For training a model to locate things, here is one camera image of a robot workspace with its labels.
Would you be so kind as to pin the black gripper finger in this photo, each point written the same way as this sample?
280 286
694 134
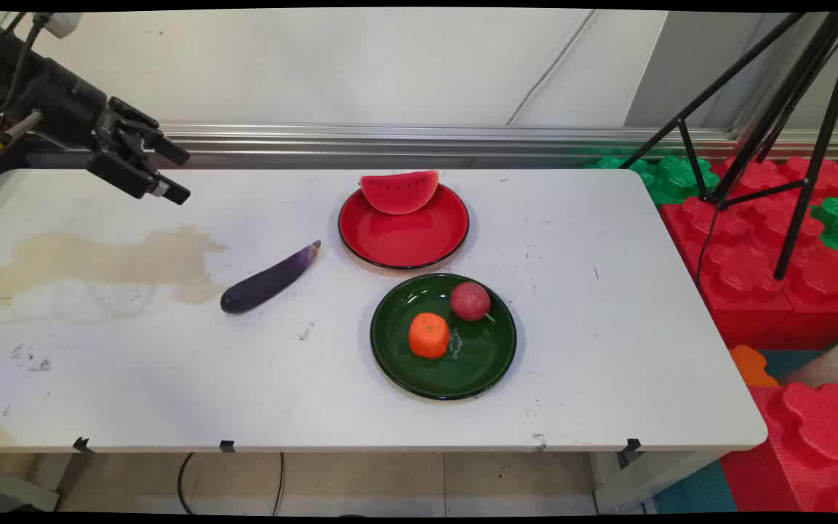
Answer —
142 185
164 148

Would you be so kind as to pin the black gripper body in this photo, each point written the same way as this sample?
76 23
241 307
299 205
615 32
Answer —
62 102

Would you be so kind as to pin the orange toy fruit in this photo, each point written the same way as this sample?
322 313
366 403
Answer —
428 335

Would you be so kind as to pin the purple toy eggplant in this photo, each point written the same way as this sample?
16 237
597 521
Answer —
270 280

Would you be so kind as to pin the red watermelon slice toy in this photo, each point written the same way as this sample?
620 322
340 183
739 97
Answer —
398 193

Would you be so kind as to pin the red plate black rim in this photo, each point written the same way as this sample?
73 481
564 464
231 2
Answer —
404 236

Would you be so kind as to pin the black table edge clip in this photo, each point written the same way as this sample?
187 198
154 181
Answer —
82 444
227 445
632 445

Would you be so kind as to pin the white table leg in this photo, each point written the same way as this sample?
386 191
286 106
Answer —
15 491
644 480

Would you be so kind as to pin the red round toy fruit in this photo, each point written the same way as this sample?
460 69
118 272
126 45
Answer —
470 301

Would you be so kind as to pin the dark green plate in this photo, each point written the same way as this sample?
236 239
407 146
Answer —
463 356

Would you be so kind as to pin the orange foam piece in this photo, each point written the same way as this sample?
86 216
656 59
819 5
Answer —
751 366

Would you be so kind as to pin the black tripod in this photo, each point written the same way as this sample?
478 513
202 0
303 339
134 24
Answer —
790 109

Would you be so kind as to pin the teal foam mat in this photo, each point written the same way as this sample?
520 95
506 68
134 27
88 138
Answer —
695 491

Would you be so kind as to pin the aluminium rail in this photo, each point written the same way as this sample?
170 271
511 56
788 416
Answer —
426 138

